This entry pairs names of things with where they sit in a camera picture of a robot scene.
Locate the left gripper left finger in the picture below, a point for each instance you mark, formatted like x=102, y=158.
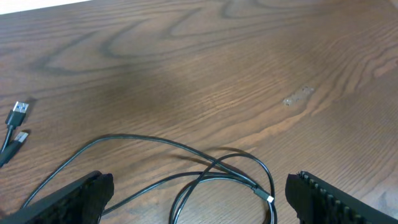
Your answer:
x=80, y=202

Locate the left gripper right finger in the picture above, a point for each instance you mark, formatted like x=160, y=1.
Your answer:
x=316, y=202

